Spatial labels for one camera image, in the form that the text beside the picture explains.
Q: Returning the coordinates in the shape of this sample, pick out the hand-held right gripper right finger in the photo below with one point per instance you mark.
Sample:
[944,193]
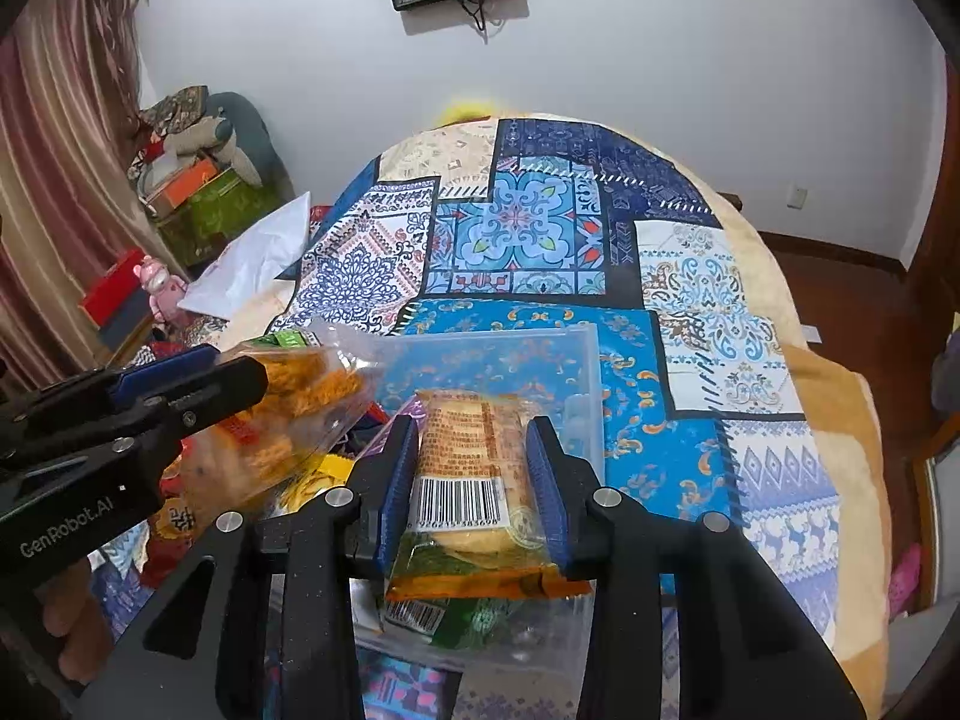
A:
[551,499]

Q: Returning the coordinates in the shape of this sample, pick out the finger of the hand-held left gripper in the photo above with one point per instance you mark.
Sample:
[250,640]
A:
[157,375]
[217,390]

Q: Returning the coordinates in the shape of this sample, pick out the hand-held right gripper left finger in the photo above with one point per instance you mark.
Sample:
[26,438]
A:
[397,495]

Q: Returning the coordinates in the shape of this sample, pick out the orange barcode snack packet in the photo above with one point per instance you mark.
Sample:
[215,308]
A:
[465,450]

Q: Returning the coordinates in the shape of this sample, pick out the clear bag of orange snacks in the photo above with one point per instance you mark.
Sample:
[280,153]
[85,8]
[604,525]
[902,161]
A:
[300,390]

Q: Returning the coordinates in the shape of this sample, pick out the clear plastic storage box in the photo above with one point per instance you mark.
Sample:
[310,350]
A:
[510,360]

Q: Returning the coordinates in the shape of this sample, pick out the person's left hand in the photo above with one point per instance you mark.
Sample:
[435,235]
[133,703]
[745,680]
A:
[79,622]

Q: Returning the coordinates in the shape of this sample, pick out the pile of mixed snack packets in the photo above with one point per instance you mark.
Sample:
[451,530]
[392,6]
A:
[315,484]

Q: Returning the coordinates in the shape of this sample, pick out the pink toy figure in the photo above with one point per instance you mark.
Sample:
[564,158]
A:
[161,289]

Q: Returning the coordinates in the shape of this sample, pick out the red box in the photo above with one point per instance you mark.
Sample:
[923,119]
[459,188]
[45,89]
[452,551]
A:
[112,285]

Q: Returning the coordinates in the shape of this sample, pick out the white plastic bag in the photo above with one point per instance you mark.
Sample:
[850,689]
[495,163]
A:
[251,262]

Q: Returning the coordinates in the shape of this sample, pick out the green snack packet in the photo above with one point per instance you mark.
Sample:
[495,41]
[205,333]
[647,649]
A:
[465,619]

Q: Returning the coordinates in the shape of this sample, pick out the green box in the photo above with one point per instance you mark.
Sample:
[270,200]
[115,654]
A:
[217,214]

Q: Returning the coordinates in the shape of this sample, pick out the orange box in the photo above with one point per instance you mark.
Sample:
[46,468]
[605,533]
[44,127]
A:
[184,184]

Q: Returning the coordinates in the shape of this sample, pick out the grey green plush toy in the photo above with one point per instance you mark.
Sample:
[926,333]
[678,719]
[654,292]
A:
[240,131]

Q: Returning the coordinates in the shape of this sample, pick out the blue patchwork printed blanket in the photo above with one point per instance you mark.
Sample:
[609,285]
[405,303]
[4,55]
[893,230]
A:
[525,240]

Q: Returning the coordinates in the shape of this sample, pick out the striped curtain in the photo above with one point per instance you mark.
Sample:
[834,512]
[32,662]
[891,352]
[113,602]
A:
[60,127]

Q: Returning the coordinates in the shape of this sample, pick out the floral cloth bag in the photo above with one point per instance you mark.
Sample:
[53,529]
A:
[176,109]

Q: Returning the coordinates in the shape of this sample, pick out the pink slipper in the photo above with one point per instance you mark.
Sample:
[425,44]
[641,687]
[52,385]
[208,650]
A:
[906,577]

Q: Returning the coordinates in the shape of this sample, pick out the yellow plush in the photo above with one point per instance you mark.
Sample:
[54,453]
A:
[469,109]

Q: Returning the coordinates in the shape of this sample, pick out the wall socket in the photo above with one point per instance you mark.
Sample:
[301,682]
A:
[796,196]

